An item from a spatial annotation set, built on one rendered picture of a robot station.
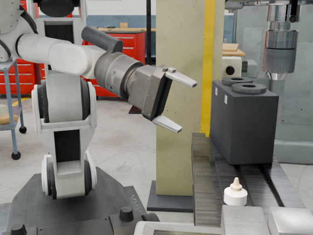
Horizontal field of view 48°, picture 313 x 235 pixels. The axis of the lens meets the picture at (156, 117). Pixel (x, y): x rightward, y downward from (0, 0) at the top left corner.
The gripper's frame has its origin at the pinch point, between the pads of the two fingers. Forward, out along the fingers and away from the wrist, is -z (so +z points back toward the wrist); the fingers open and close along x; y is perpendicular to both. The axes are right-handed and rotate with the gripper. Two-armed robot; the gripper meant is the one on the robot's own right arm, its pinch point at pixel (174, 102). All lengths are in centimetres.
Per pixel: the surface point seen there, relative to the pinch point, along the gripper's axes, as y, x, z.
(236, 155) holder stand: 22.1, -16.6, -11.9
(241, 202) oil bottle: -7.8, -7.6, -20.9
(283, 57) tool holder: -6.9, 18.0, -17.5
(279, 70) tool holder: -7.1, 16.0, -17.7
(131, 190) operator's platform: 70, -91, 39
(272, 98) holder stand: 27.8, -0.1, -13.5
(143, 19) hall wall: 734, -188, 468
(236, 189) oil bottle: -7.3, -6.0, -19.3
